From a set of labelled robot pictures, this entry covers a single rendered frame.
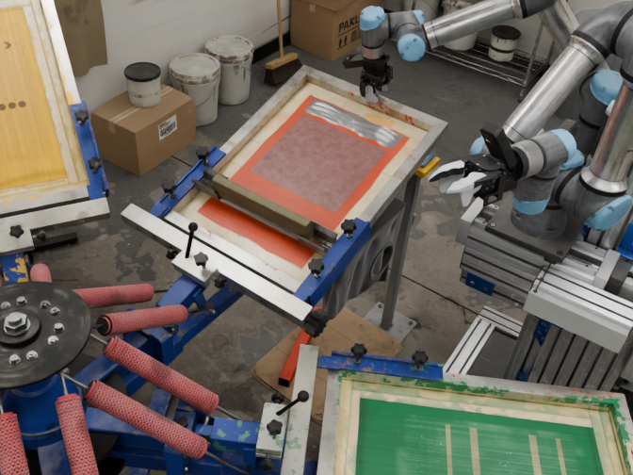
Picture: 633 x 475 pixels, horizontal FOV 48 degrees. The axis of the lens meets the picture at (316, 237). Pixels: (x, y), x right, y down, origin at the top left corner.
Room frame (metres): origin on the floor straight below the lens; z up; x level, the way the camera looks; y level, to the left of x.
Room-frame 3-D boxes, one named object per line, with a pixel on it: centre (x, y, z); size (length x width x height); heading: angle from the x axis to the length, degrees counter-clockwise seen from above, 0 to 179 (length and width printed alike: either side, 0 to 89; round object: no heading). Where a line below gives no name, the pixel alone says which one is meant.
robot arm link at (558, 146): (1.30, -0.48, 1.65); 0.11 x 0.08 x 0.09; 126
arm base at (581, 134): (1.99, -0.86, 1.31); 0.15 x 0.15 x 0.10
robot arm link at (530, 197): (1.31, -0.47, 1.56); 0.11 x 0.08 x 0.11; 36
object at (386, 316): (2.27, -0.36, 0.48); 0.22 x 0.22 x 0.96; 58
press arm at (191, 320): (1.50, 0.28, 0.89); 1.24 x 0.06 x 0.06; 148
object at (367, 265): (1.81, -0.14, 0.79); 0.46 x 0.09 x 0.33; 148
